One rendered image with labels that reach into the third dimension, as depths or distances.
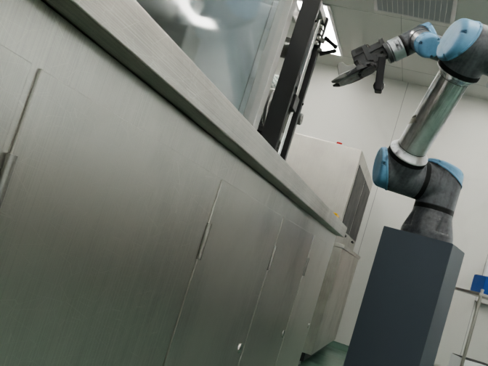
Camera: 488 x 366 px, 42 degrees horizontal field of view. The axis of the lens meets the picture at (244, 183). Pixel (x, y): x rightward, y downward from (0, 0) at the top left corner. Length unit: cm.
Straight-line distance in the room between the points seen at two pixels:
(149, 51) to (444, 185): 143
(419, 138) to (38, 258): 139
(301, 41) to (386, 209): 493
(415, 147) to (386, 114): 499
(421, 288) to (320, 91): 525
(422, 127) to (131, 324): 120
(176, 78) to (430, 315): 132
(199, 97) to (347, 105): 618
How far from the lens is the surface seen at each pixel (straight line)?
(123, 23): 54
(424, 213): 191
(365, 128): 680
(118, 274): 72
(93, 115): 58
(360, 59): 218
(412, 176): 188
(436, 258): 184
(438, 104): 178
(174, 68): 64
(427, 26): 221
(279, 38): 120
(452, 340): 661
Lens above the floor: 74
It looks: 5 degrees up
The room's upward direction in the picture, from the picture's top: 17 degrees clockwise
